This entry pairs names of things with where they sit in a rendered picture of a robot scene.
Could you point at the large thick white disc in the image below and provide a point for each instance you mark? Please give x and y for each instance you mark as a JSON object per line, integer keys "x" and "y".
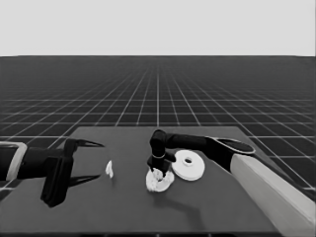
{"x": 191, "y": 173}

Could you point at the small white T-shaped piece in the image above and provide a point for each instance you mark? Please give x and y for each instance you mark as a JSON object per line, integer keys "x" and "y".
{"x": 109, "y": 171}

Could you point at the white round pinned carrier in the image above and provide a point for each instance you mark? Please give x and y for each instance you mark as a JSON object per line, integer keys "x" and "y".
{"x": 162, "y": 188}

